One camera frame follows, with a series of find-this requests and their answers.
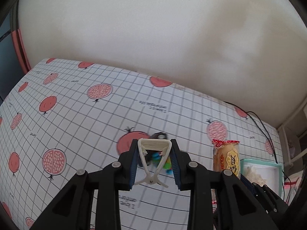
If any cream lace scrunchie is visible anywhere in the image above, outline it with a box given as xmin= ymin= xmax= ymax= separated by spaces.
xmin=243 ymin=166 xmax=266 ymax=186

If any orange snack packet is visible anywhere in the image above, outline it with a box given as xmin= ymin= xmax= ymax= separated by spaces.
xmin=212 ymin=139 xmax=241 ymax=179

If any colourful block toy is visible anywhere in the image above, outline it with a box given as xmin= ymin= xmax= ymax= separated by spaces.
xmin=151 ymin=152 xmax=174 ymax=176

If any cream hair claw clip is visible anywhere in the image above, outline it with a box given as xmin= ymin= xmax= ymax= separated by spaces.
xmin=134 ymin=138 xmax=172 ymax=188

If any pink striped cloth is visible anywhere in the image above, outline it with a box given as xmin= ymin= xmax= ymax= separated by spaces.
xmin=284 ymin=177 xmax=302 ymax=205

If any teal storage box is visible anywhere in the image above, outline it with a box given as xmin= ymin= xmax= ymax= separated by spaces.
xmin=240 ymin=159 xmax=283 ymax=197

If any white wooden furniture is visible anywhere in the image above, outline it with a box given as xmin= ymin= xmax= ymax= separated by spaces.
xmin=277 ymin=105 xmax=306 ymax=176

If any pomegranate grid tablecloth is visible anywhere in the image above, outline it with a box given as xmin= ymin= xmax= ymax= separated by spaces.
xmin=1 ymin=59 xmax=283 ymax=229

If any black cable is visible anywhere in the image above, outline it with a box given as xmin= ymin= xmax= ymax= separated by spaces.
xmin=224 ymin=101 xmax=286 ymax=197

